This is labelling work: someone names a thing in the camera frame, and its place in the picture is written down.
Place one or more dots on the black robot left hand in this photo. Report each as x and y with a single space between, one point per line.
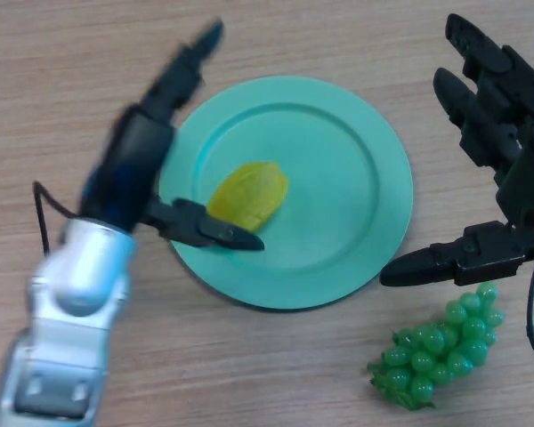
129 169

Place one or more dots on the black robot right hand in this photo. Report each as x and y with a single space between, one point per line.
523 187

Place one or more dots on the yellow starfruit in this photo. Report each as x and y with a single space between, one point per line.
253 195

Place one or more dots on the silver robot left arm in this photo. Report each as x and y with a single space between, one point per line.
71 311

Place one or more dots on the round green plate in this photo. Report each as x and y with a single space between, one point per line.
329 187

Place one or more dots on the green grape bunch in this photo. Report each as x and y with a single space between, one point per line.
440 351

